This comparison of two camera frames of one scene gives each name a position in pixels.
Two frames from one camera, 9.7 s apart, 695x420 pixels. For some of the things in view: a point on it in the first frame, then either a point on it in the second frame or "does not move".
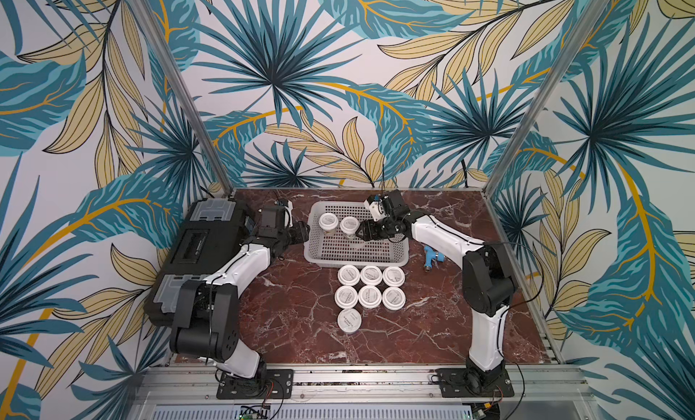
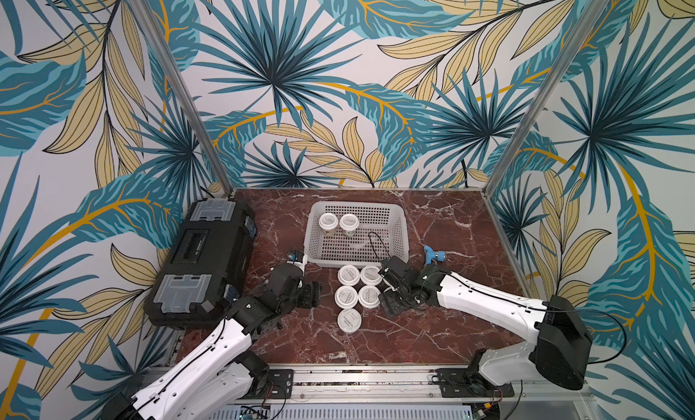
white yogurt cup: x=371 y=275 does not move
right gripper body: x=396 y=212 to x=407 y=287
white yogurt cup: x=328 y=223 does not move
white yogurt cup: x=348 y=226 does not move
